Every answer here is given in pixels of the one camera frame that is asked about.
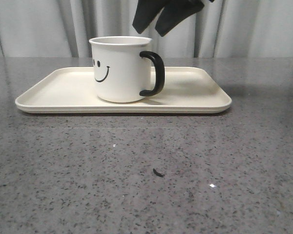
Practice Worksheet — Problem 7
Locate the grey curtain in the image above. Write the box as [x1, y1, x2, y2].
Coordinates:
[0, 0, 293, 58]

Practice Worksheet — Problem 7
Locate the small black debris scrap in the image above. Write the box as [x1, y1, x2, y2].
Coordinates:
[152, 168, 165, 177]

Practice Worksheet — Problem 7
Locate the cream rectangular tray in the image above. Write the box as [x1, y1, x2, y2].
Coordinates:
[15, 67, 232, 114]

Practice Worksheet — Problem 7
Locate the white smiley mug black handle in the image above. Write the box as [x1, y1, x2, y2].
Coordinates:
[88, 36, 166, 103]

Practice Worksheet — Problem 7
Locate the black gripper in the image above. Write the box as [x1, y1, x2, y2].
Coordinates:
[132, 0, 204, 37]

